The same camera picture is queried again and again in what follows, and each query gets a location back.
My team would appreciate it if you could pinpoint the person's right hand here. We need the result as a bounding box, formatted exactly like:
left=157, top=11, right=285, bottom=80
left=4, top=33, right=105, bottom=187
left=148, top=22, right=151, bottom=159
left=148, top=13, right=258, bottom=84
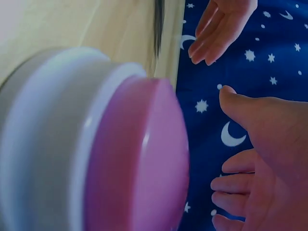
left=210, top=85, right=308, bottom=231

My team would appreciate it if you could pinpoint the person's left hand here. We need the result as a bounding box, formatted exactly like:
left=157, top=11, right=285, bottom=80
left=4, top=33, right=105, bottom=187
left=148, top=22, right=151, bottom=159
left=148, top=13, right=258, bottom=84
left=187, top=0, right=259, bottom=66

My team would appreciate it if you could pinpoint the pink plastic bowl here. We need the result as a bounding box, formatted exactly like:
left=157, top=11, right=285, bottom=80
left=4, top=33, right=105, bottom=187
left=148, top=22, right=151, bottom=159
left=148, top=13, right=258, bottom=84
left=84, top=77, right=191, bottom=231

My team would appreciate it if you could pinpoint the white plastic bowl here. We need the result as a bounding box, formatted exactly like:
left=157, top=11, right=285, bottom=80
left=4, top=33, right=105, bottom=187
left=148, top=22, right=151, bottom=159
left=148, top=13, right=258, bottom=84
left=23, top=62, right=148, bottom=231

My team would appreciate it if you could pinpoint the grey plastic bowl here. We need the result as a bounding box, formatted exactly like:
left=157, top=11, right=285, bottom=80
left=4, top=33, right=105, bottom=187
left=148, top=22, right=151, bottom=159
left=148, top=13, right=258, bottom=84
left=0, top=46, right=112, bottom=231

